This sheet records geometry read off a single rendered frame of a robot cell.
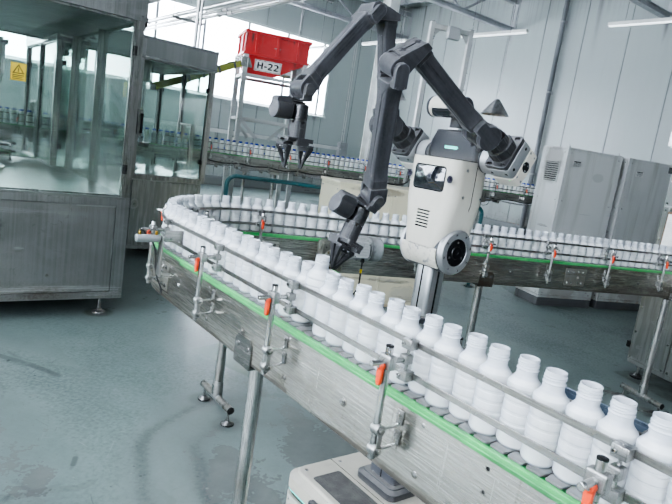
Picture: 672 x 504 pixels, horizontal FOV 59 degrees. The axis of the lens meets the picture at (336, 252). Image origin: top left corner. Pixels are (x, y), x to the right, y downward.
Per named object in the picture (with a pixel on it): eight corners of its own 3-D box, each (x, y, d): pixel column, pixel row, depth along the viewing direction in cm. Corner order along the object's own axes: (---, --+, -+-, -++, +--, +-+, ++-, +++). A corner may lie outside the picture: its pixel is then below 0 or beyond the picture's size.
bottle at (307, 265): (316, 321, 162) (324, 263, 160) (303, 325, 157) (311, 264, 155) (299, 316, 166) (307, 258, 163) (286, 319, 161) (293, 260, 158)
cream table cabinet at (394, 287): (398, 292, 661) (416, 188, 641) (423, 309, 603) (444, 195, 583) (304, 286, 624) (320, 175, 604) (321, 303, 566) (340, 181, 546)
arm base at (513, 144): (503, 137, 191) (485, 167, 189) (492, 121, 186) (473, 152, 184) (526, 139, 184) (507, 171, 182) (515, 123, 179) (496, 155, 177)
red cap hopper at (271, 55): (220, 242, 800) (245, 27, 752) (213, 232, 866) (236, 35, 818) (286, 248, 831) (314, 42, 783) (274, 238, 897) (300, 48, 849)
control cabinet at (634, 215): (616, 301, 808) (649, 161, 775) (645, 312, 762) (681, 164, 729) (568, 297, 780) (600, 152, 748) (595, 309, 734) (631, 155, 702)
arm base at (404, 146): (408, 156, 217) (424, 130, 219) (396, 143, 212) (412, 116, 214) (392, 154, 224) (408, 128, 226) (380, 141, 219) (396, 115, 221)
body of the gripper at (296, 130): (276, 140, 192) (279, 117, 190) (302, 144, 198) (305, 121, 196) (287, 142, 186) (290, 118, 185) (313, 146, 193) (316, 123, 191)
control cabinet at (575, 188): (562, 297, 778) (595, 151, 745) (589, 308, 732) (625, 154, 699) (511, 293, 750) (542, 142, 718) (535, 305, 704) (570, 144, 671)
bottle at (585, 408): (582, 471, 101) (603, 380, 98) (594, 490, 95) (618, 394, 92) (546, 464, 101) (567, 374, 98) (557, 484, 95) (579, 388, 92)
